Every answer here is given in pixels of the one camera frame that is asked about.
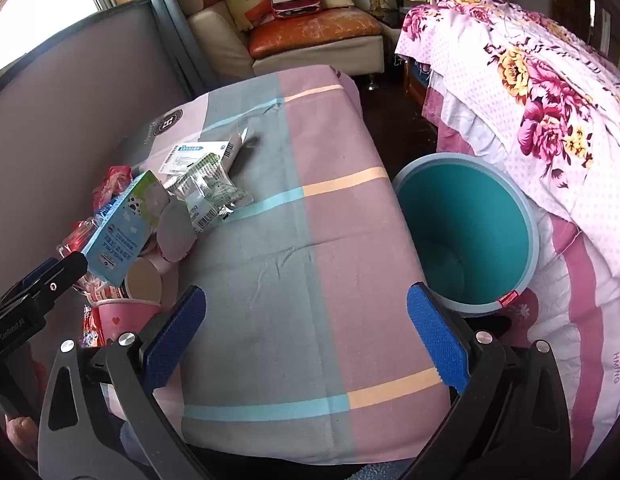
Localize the yellow printed pillow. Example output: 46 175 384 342
226 0 275 31

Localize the orange seat cushion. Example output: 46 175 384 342
248 7 384 59

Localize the clear red plastic wrapper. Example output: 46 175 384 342
57 215 101 261

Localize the plaid tablecloth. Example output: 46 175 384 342
117 65 455 466

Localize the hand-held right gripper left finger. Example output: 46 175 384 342
37 285 211 480

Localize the green snack packet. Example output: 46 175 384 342
162 152 254 233

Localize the blue milk carton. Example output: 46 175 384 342
82 170 171 286

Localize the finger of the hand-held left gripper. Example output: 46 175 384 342
10 258 58 306
20 251 89 313

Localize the teal trash bin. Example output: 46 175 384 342
392 154 540 317

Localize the cream sofa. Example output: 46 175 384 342
175 0 385 81

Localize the red snack packet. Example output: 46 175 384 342
92 165 133 211

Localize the pink floral blanket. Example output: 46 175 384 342
394 0 620 466

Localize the blue curtain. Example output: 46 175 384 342
135 0 225 96

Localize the brown paper bowl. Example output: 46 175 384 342
125 259 164 307

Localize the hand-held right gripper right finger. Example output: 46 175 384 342
406 281 573 480

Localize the glass side table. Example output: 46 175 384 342
384 0 431 28

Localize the white ointment tube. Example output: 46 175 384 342
221 127 251 171

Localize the person's left hand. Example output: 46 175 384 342
5 415 41 457

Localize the clear bag with white label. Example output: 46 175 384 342
157 140 231 176

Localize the wooden bed frame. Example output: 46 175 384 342
402 55 441 111

